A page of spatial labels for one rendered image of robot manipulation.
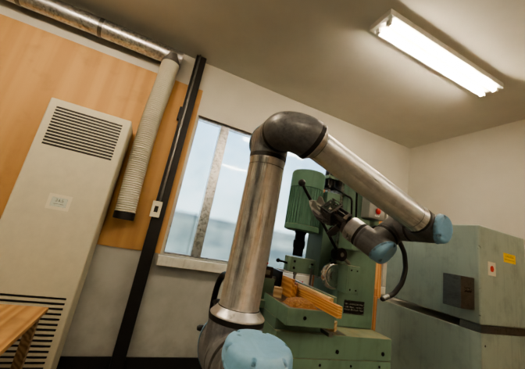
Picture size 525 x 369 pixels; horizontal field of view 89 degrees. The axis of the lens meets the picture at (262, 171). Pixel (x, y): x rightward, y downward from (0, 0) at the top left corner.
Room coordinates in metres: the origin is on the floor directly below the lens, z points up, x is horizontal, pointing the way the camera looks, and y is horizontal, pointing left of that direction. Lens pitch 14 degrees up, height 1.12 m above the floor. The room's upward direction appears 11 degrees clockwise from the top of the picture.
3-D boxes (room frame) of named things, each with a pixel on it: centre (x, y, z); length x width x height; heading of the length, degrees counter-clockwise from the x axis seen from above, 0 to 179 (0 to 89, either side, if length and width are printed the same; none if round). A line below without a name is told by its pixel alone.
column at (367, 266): (1.48, -0.52, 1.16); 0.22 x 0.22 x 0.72; 19
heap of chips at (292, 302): (1.14, -0.24, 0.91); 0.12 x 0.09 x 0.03; 109
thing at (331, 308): (1.33, -0.27, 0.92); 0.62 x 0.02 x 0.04; 19
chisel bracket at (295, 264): (1.39, -0.27, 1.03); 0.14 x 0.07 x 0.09; 109
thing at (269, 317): (1.37, -0.19, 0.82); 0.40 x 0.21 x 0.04; 19
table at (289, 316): (1.37, -0.14, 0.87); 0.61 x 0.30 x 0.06; 19
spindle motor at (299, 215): (1.39, -0.25, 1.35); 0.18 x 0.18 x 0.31
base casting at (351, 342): (1.43, -0.36, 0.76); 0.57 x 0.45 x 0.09; 109
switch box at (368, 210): (1.36, -0.60, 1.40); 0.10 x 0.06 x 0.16; 109
